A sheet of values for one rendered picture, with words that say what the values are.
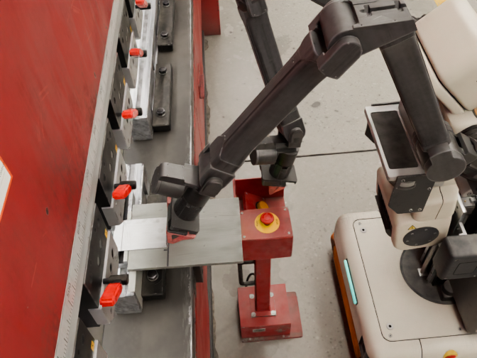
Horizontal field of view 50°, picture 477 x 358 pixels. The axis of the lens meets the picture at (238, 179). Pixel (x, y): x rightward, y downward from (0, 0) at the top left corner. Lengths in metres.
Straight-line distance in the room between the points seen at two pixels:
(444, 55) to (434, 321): 1.09
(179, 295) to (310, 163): 1.51
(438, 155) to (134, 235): 0.69
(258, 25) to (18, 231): 0.79
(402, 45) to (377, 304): 1.27
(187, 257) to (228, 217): 0.14
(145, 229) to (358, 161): 1.65
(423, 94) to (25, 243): 0.66
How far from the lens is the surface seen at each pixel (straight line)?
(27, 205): 0.62
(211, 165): 0.97
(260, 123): 0.90
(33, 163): 0.64
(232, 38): 3.42
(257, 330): 2.08
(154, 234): 1.22
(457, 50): 1.14
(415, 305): 1.98
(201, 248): 1.19
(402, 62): 0.86
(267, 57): 1.24
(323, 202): 2.50
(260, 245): 1.48
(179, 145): 1.56
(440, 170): 1.06
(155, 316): 1.26
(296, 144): 1.34
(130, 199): 1.30
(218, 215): 1.23
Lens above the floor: 2.01
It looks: 52 degrees down
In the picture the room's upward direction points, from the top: 4 degrees counter-clockwise
